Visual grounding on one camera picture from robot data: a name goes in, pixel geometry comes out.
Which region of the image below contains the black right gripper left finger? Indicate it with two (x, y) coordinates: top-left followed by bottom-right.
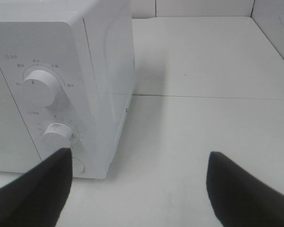
(0, 148), (72, 227)

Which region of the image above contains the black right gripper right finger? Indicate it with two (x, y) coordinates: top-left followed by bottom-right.
(206, 151), (284, 227)

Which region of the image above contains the white microwave door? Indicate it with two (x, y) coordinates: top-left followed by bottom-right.
(0, 70), (41, 173)

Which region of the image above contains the white microwave knob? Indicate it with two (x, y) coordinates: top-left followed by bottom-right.
(41, 122), (75, 152)
(21, 70), (61, 107)

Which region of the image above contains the round white door button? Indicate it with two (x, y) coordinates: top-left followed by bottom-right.
(72, 157), (85, 178)

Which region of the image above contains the white microwave oven body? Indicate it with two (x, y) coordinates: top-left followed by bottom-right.
(0, 0), (135, 179)

